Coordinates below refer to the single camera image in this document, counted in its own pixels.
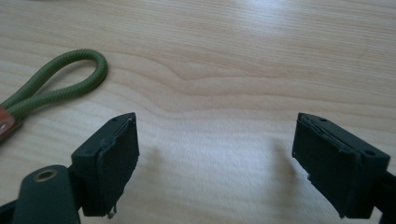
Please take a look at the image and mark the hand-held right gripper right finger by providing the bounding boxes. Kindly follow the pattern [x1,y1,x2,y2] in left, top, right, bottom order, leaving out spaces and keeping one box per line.
[291,112,391,219]

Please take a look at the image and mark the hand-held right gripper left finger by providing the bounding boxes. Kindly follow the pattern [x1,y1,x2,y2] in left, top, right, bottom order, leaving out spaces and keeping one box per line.
[70,112,140,219]

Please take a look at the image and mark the green cord loop strap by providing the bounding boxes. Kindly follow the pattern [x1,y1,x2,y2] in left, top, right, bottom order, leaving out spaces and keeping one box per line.
[0,49,109,142]

